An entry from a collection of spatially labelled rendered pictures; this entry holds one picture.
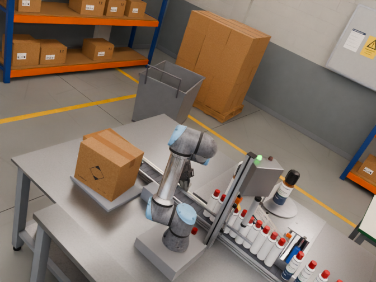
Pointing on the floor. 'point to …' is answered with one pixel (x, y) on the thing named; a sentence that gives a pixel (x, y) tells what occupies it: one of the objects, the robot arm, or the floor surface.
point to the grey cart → (166, 92)
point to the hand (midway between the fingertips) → (184, 191)
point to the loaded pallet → (221, 61)
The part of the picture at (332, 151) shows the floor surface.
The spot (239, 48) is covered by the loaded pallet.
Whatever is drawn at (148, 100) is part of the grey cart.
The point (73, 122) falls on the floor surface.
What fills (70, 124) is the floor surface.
